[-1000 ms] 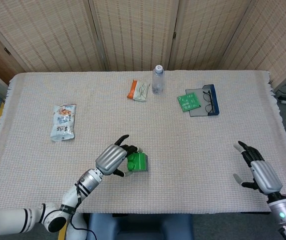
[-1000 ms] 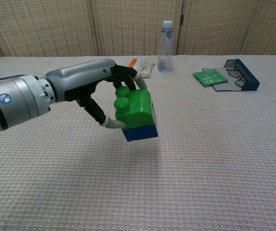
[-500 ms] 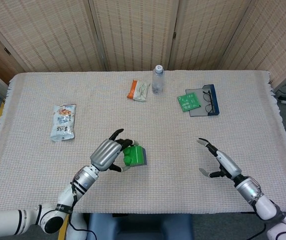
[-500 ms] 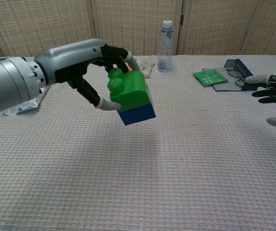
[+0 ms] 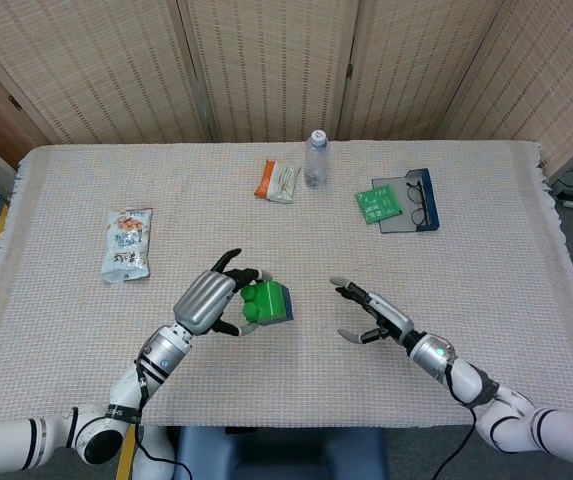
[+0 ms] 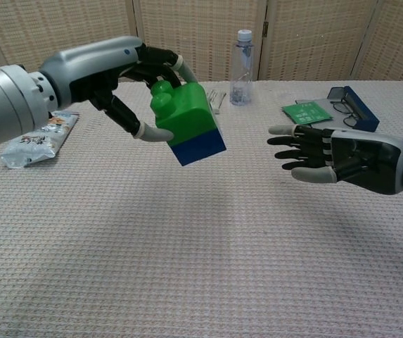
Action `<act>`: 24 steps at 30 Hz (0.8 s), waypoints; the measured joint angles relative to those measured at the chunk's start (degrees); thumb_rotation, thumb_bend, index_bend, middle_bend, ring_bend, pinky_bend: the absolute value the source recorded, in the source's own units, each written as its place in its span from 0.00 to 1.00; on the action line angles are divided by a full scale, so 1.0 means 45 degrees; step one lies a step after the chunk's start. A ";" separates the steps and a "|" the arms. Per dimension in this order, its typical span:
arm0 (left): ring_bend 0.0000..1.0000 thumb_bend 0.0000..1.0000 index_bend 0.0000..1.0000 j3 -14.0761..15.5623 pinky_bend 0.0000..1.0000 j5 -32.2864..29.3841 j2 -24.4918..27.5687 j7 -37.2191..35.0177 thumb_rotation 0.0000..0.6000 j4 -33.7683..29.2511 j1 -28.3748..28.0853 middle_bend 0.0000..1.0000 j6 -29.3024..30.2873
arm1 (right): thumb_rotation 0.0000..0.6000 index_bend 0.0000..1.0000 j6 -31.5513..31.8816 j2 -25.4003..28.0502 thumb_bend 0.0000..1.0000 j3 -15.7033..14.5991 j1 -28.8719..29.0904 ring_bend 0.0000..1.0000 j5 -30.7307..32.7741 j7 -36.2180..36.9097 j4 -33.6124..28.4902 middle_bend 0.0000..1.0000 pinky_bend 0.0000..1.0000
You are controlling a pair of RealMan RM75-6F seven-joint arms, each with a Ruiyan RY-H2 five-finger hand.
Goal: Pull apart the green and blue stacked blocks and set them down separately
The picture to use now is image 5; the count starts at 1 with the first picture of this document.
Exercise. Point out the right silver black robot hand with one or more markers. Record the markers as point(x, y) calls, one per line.
point(391, 315)

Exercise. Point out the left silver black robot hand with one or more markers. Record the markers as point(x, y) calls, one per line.
point(203, 300)

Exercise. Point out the green toy brick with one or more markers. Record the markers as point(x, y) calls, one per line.
point(268, 302)

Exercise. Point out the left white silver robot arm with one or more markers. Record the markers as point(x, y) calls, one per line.
point(161, 355)

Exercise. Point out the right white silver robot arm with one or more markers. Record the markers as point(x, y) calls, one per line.
point(466, 372)

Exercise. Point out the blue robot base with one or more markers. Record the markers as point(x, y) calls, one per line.
point(281, 452)

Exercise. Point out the silver printed snack bag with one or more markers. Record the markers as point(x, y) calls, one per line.
point(126, 245)

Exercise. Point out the white woven tablecloth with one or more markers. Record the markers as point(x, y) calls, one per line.
point(286, 240)

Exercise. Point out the black framed eyeglasses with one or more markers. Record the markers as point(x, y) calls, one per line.
point(417, 215)

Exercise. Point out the green printed card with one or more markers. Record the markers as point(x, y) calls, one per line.
point(377, 205)

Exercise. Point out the blue open glasses case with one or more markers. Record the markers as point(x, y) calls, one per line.
point(433, 200)

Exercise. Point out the orange white snack packet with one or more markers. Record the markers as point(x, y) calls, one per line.
point(281, 182)

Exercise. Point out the clear plastic water bottle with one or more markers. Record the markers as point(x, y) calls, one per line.
point(316, 165)

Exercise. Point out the beige wicker folding screen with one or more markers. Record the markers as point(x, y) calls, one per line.
point(276, 65)

